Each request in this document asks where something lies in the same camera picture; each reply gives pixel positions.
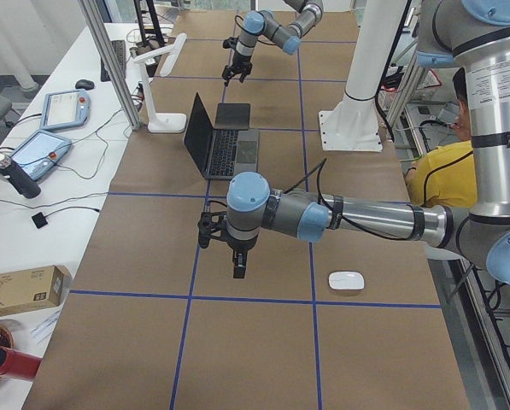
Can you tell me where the grey laptop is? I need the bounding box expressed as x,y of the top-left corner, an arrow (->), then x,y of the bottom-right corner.
183,92 -> 260,180

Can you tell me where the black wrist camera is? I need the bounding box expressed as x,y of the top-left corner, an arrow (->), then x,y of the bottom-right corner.
197,200 -> 228,249
222,37 -> 238,51

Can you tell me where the black water bottle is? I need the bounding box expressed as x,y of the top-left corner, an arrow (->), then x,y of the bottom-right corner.
0,152 -> 41,199

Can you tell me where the red cylinder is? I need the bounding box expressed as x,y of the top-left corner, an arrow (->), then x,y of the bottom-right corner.
0,346 -> 42,381

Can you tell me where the near blue teach pendant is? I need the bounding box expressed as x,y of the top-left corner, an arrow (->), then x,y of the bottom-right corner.
6,130 -> 72,181

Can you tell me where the white desk lamp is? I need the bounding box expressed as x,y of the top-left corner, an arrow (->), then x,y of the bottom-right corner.
132,32 -> 187,133

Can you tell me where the blue teach pendant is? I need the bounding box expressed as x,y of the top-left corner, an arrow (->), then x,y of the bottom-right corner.
40,89 -> 91,131
6,130 -> 72,181

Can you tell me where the person in yellow shirt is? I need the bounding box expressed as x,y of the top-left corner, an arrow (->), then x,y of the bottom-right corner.
405,68 -> 478,208

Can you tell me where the black wallet case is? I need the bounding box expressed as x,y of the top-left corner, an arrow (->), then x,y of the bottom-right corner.
214,102 -> 250,131

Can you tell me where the black keyboard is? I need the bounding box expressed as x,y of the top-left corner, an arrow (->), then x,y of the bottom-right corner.
100,39 -> 126,83

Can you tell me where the far blue teach pendant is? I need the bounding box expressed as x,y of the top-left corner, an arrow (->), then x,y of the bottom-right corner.
40,89 -> 91,131

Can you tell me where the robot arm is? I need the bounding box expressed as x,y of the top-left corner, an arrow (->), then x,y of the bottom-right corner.
221,0 -> 324,87
222,1 -> 510,284

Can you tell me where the white wireless mouse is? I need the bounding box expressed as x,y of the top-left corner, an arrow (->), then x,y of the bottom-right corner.
328,271 -> 365,291

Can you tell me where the aluminium frame post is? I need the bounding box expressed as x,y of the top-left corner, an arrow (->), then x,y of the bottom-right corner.
78,0 -> 141,131

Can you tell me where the brown cardboard box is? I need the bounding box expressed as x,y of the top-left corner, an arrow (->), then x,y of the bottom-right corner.
0,266 -> 71,317

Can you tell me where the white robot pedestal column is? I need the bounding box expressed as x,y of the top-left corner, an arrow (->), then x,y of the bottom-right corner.
319,0 -> 410,152

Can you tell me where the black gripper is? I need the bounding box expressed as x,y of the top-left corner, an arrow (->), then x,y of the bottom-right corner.
226,235 -> 257,278
222,52 -> 253,86

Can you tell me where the black computer mouse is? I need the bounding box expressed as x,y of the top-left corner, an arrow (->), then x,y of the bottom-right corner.
75,79 -> 95,91

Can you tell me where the small black square device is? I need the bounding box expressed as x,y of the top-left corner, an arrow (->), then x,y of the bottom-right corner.
32,212 -> 48,229

